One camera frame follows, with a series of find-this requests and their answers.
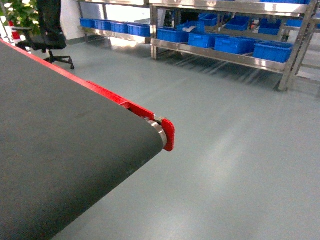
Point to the stainless steel shelf rack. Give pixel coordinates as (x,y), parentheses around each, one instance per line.
(269,35)

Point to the blue plastic bin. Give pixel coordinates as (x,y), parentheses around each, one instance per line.
(235,45)
(273,51)
(203,40)
(172,35)

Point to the black office chair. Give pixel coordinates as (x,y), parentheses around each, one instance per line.
(51,33)

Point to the green potted plant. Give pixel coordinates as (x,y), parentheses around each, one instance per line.
(23,13)

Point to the red conveyor side rail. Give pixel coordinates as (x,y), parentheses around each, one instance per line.
(168,129)

